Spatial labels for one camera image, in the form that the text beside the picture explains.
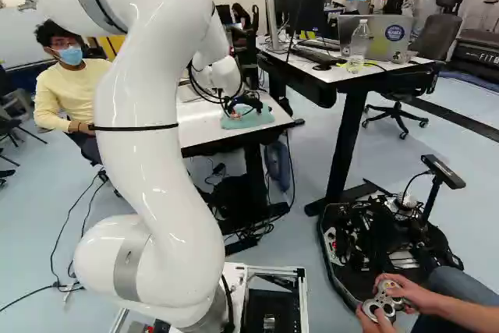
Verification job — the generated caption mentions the silver laptop with stickers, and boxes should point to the silver laptop with stickers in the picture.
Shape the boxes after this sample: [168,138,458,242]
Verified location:
[337,14,415,63]

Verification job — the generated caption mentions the black-edged standing desk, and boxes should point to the black-edged standing desk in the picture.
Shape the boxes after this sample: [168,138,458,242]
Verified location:
[255,34,446,218]

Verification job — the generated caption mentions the black mobile base with wires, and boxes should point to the black mobile base with wires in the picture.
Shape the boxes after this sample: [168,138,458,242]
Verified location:
[317,153,468,313]

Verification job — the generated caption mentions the white table with black legs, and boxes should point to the white table with black legs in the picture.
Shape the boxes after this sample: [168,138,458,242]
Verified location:
[177,82,306,257]

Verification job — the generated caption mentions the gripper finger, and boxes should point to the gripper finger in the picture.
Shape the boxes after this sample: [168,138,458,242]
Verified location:
[224,99,245,120]

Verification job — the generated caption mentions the person's legs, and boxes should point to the person's legs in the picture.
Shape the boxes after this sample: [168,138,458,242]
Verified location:
[409,265,499,333]

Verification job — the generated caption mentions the green towel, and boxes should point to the green towel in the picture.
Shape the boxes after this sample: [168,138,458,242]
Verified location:
[220,102,274,130]

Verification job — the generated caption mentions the black office chair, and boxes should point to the black office chair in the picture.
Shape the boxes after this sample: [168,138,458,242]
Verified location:
[361,0,465,140]

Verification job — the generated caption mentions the black keyboard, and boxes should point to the black keyboard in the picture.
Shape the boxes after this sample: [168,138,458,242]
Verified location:
[291,43,349,66]

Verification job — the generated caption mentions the person's hand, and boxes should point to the person's hand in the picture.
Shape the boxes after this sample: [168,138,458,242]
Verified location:
[354,301,402,333]
[373,271,446,315]

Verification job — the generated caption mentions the black box with cables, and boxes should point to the black box with cables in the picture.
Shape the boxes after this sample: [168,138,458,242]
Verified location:
[210,173,271,233]

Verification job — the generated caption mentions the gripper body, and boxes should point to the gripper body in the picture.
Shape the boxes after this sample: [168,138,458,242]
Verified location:
[239,92,271,115]

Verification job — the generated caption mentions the black folding chair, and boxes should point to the black folding chair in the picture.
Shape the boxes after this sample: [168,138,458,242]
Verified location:
[0,62,49,186]

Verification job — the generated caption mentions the black floor cable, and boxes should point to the black floor cable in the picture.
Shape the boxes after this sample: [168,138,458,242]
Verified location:
[0,168,118,313]

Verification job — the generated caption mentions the person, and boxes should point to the person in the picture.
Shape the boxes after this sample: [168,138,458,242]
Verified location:
[33,18,115,167]

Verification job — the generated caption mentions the blue bag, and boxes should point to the blue bag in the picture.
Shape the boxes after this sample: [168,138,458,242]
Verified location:
[264,140,294,194]

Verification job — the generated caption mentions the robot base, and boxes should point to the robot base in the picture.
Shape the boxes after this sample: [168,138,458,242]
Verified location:
[108,261,310,333]

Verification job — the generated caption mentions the clear plastic water bottle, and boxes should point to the clear plastic water bottle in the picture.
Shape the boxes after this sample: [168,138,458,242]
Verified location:
[347,18,370,75]

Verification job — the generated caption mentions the grey game controller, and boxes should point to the grey game controller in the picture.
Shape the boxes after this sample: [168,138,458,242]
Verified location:
[360,278,415,324]

